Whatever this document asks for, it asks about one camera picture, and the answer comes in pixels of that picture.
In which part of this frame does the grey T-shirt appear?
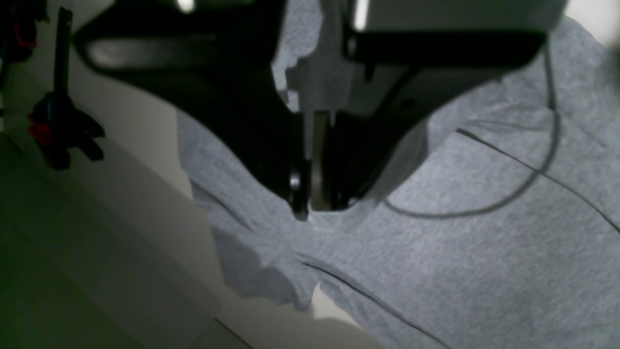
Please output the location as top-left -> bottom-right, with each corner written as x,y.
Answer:
177,17 -> 619,349

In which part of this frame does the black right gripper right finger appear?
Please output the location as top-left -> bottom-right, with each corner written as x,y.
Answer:
322,0 -> 567,211

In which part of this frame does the blue black bar clamp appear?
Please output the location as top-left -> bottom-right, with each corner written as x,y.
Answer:
28,7 -> 106,171

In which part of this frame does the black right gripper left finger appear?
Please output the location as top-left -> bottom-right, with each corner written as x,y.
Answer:
73,0 -> 309,221

